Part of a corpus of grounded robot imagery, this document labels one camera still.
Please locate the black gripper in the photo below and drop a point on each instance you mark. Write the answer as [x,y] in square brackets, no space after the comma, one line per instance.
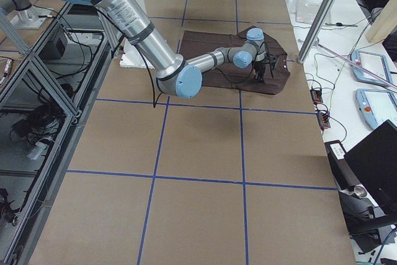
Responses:
[258,67]

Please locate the dark brown t-shirt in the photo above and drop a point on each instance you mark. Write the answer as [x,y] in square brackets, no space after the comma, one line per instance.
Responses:
[226,60]

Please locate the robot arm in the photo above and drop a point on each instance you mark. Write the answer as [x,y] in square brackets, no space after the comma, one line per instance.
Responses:
[175,76]

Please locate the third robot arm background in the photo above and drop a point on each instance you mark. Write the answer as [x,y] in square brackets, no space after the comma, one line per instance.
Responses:
[27,16]

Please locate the orange electronics board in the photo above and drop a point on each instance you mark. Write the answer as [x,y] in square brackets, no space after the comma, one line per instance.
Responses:
[322,112]

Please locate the clear plastic bag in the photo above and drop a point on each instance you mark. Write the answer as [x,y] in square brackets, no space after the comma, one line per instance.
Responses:
[306,11]

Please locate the far blue teach pendant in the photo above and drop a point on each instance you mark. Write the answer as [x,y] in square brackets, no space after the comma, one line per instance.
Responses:
[373,62]

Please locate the blue teach pendant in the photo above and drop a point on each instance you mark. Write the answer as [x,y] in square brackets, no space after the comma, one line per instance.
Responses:
[376,106]
[373,62]

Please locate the near blue teach pendant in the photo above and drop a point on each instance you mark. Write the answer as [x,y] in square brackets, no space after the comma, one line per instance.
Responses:
[376,106]

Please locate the black laptop computer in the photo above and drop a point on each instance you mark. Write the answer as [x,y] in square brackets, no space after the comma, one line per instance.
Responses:
[373,161]

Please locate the black monitor stand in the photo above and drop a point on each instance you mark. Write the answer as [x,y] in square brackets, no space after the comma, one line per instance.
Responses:
[356,205]

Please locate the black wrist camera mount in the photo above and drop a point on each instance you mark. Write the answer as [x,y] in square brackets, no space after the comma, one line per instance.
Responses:
[271,60]

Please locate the aluminium frame post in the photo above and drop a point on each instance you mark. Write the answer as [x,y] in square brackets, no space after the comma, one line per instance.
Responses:
[315,29]

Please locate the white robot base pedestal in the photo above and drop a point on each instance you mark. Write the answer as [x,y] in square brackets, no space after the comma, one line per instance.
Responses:
[131,58]

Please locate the aluminium frame rack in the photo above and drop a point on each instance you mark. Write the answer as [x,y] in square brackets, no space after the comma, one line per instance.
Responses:
[49,81]

